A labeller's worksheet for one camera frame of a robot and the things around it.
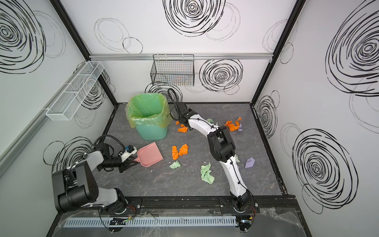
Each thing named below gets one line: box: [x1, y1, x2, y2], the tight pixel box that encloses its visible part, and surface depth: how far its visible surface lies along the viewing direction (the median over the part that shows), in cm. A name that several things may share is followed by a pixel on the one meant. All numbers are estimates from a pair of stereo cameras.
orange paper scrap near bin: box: [175, 120, 189, 133], surface depth 105 cm
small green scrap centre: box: [169, 159, 182, 170], surface depth 88 cm
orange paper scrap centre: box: [171, 143, 190, 160], surface depth 95 cm
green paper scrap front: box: [200, 161, 216, 185], surface depth 84 cm
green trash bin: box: [135, 123, 169, 141], surface depth 94 cm
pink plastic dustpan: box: [133, 141, 164, 168], surface depth 92 cm
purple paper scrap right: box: [244, 157, 256, 169], surface depth 90 cm
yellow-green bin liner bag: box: [124, 92, 173, 129], surface depth 91 cm
